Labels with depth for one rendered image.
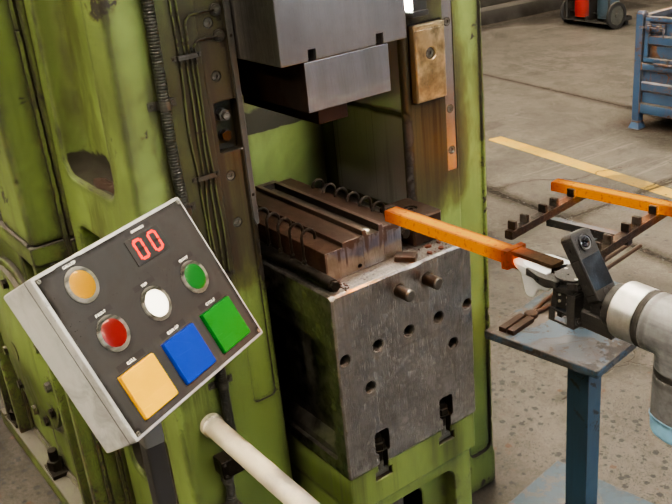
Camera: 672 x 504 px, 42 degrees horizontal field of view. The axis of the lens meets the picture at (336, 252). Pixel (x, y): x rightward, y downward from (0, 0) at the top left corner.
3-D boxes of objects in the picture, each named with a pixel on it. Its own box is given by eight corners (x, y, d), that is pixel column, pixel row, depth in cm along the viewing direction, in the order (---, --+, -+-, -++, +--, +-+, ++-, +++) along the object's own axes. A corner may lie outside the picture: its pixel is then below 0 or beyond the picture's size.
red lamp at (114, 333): (135, 343, 132) (129, 318, 130) (106, 355, 129) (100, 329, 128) (126, 336, 134) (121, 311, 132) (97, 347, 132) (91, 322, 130)
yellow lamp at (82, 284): (103, 295, 131) (98, 269, 129) (74, 306, 128) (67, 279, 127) (95, 289, 133) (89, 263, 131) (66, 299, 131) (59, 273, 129)
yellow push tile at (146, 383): (179, 392, 135) (153, 351, 134) (148, 419, 129) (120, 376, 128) (172, 395, 136) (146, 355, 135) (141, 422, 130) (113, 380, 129)
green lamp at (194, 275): (213, 286, 147) (209, 263, 146) (188, 295, 145) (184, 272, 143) (204, 280, 150) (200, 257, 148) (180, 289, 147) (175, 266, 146)
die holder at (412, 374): (476, 411, 211) (470, 240, 193) (350, 481, 191) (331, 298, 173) (337, 330, 253) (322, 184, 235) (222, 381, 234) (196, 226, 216)
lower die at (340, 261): (402, 253, 190) (400, 216, 186) (327, 283, 180) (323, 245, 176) (294, 206, 222) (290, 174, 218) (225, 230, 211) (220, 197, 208)
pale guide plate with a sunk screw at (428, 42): (447, 95, 201) (444, 19, 194) (418, 104, 197) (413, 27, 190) (441, 94, 203) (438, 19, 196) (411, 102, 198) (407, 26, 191)
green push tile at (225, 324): (251, 331, 151) (228, 294, 150) (226, 352, 145) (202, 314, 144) (244, 334, 152) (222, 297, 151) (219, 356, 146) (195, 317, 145)
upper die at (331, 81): (391, 90, 175) (388, 42, 172) (309, 113, 165) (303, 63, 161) (277, 66, 207) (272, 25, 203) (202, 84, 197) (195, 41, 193)
